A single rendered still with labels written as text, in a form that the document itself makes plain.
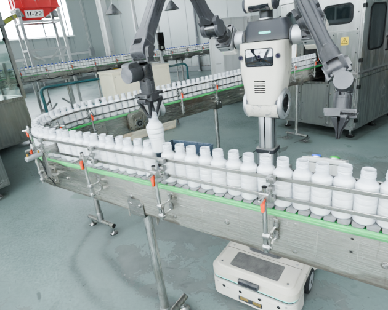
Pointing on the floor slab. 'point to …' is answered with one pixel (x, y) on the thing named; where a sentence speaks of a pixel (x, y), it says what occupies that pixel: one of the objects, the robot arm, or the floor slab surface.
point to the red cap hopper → (33, 15)
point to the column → (105, 27)
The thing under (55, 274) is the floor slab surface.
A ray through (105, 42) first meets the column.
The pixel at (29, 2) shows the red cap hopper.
